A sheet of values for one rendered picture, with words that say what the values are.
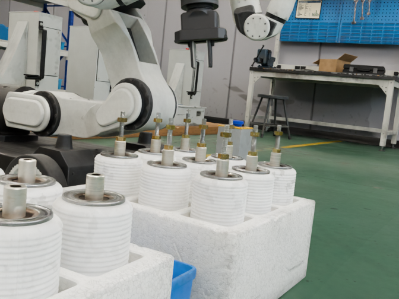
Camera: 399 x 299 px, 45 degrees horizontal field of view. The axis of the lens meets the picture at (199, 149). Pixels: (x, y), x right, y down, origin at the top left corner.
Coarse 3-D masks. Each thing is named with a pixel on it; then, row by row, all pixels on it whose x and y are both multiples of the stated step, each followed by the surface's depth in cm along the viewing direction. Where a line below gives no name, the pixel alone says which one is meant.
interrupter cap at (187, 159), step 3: (183, 159) 98; (186, 159) 99; (189, 159) 100; (192, 159) 101; (207, 159) 102; (210, 159) 102; (213, 159) 102; (189, 162) 97; (192, 162) 96; (195, 162) 96; (198, 162) 96; (201, 162) 96; (204, 162) 96; (207, 162) 97; (210, 162) 97; (213, 162) 98; (216, 162) 98
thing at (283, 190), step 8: (272, 168) 100; (280, 176) 99; (288, 176) 100; (280, 184) 100; (288, 184) 100; (280, 192) 100; (288, 192) 101; (272, 200) 100; (280, 200) 100; (288, 200) 101
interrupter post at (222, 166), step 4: (220, 160) 83; (224, 160) 83; (228, 160) 83; (216, 164) 84; (220, 164) 83; (224, 164) 83; (228, 164) 83; (216, 168) 83; (220, 168) 83; (224, 168) 83; (228, 168) 83; (216, 172) 83; (220, 172) 83; (224, 172) 83; (220, 176) 83; (224, 176) 83
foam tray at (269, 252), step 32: (160, 224) 82; (192, 224) 78; (256, 224) 81; (288, 224) 94; (192, 256) 79; (224, 256) 75; (256, 256) 83; (288, 256) 97; (192, 288) 79; (224, 288) 76; (256, 288) 85; (288, 288) 100
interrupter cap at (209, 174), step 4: (200, 172) 84; (204, 172) 85; (208, 172) 85; (212, 172) 86; (228, 172) 87; (204, 176) 82; (208, 176) 81; (212, 176) 81; (216, 176) 81; (228, 176) 84; (232, 176) 84; (236, 176) 83; (240, 176) 84; (232, 180) 81; (236, 180) 81
